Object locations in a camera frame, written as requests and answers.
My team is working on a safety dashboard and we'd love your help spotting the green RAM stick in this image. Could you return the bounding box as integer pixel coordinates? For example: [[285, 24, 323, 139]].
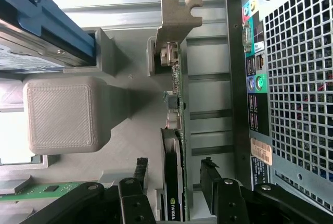
[[0, 182, 81, 201]]

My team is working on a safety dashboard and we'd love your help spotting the grey metal PC case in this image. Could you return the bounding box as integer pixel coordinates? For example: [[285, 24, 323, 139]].
[[225, 0, 333, 216]]

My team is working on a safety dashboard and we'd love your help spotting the hard disk with blue carrier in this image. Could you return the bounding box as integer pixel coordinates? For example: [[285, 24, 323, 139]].
[[0, 0, 96, 73]]

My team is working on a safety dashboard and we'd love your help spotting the grey printed parts rack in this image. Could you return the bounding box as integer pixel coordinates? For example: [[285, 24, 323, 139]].
[[0, 27, 195, 224]]

